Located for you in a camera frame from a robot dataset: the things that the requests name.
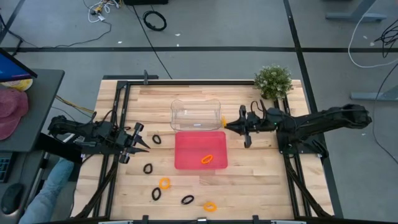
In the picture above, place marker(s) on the black table clamp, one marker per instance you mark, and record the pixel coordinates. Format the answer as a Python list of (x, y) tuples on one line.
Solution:
[(255, 219), (145, 219)]

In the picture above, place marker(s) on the black computer mouse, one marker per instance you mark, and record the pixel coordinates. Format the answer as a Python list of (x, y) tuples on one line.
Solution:
[(12, 199)]

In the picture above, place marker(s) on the grey desk foot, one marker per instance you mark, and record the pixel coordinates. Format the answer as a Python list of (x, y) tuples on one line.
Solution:
[(354, 15), (373, 96)]

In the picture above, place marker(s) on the yellow bowl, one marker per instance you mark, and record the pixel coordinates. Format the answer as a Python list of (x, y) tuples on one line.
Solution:
[(20, 84)]

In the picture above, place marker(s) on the computer monitor blue screen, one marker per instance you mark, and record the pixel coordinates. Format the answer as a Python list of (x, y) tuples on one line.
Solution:
[(12, 67)]

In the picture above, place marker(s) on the clear plastic bin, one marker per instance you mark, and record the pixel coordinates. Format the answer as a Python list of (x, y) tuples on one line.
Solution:
[(196, 115)]

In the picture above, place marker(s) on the black metal table frame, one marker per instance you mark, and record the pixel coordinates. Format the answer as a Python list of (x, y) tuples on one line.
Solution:
[(186, 82)]

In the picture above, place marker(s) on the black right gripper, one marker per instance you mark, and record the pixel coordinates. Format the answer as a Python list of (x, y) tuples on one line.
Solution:
[(253, 123)]

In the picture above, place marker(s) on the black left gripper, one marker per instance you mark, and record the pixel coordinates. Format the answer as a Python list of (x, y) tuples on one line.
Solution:
[(129, 143)]

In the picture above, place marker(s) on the black side desk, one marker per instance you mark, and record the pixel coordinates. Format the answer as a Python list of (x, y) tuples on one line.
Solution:
[(40, 105)]

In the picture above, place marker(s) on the dark keyboard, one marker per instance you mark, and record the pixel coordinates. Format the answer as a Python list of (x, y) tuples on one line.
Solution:
[(3, 166)]

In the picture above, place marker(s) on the pink hat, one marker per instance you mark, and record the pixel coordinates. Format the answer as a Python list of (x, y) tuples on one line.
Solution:
[(11, 112)]

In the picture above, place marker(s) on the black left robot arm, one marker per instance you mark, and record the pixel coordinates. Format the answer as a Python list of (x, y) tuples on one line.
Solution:
[(68, 126)]

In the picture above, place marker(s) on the small green potted plant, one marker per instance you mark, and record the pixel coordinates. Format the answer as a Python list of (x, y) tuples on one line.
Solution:
[(273, 81)]

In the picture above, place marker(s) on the person's leg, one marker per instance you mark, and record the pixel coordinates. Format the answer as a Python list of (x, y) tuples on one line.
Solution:
[(46, 193)]

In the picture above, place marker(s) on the pink translucent plastic bin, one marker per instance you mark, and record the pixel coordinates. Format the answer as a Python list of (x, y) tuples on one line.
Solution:
[(192, 146)]

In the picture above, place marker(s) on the black chair armrest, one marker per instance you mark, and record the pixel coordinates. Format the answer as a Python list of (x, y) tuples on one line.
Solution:
[(59, 149)]

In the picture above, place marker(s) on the black box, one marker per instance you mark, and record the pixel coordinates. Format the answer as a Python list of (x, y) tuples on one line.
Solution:
[(146, 2)]

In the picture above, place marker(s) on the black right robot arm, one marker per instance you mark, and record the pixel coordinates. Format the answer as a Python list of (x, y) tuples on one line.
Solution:
[(326, 119)]

